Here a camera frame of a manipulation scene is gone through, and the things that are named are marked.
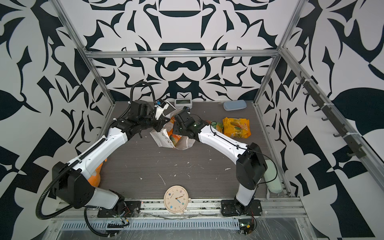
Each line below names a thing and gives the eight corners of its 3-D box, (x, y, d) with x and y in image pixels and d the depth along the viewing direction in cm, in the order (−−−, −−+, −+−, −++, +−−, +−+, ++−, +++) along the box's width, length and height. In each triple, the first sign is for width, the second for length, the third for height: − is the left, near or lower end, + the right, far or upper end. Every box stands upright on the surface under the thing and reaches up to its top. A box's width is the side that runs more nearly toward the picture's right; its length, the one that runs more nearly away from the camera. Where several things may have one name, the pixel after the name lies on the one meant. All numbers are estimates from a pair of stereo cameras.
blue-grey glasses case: (224, 111, 117) (225, 108, 115) (222, 104, 122) (222, 101, 119) (246, 108, 119) (247, 105, 117) (242, 101, 124) (243, 98, 121)
